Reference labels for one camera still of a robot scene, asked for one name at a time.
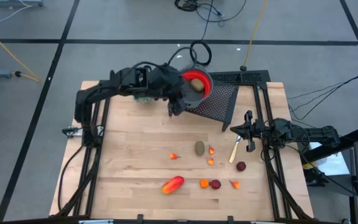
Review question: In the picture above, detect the green succulent in white pot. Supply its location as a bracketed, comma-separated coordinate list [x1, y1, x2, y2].
[132, 95, 155, 103]

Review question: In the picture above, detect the black diagonal support beam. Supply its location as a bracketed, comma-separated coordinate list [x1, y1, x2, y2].
[300, 126, 358, 164]

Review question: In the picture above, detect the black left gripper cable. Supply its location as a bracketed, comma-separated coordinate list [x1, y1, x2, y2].
[166, 46, 198, 68]

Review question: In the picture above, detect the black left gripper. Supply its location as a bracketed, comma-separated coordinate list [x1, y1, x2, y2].
[149, 63, 195, 118]

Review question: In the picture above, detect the black cable bundle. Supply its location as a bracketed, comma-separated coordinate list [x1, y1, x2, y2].
[174, 0, 248, 27]

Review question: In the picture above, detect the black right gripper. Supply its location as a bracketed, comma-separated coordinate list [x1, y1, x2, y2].
[230, 110, 272, 153]

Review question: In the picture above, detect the black aluminium table frame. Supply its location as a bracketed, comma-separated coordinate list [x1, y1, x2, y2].
[54, 70, 315, 224]

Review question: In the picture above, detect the black hanging cable with coil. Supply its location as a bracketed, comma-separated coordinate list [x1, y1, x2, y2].
[189, 0, 214, 67]

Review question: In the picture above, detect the red collapsible bowl grey rim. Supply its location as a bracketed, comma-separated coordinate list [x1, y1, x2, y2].
[178, 64, 214, 108]

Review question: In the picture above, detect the knife with cream handle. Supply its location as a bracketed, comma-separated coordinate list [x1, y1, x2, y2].
[228, 134, 242, 164]

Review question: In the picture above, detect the black base power cable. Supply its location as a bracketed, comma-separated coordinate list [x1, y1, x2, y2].
[57, 144, 85, 212]

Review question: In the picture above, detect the black perforated metal shelf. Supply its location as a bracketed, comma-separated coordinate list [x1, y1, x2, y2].
[178, 80, 240, 133]

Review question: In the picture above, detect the yellow hanging cord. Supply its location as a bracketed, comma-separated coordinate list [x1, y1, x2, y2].
[242, 0, 269, 72]

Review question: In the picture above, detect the silver arm base bracket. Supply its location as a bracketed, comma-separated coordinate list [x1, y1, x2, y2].
[62, 126, 83, 138]

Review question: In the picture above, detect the red yellow mango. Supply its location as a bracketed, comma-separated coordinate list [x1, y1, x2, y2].
[161, 175, 185, 195]

